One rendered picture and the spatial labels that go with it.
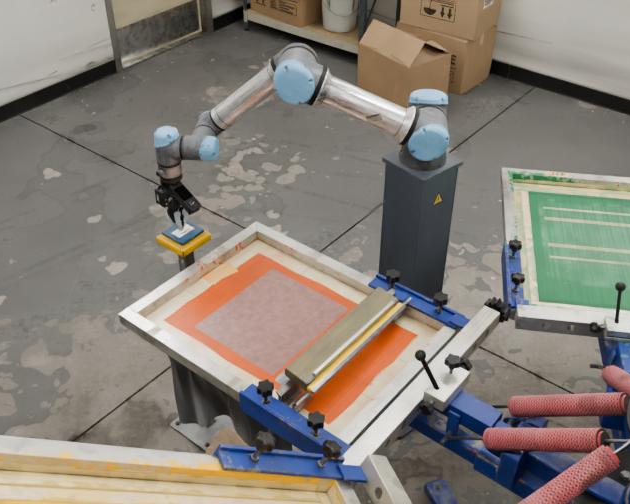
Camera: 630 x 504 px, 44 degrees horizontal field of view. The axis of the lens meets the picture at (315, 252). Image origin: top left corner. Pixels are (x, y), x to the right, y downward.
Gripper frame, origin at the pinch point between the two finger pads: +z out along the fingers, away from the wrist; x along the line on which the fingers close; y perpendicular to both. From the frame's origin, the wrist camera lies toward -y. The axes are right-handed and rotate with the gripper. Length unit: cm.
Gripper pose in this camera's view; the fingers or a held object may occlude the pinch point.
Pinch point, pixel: (182, 227)
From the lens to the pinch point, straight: 257.9
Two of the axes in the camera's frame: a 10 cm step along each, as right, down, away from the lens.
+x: -6.3, 4.8, -6.2
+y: -7.8, -3.8, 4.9
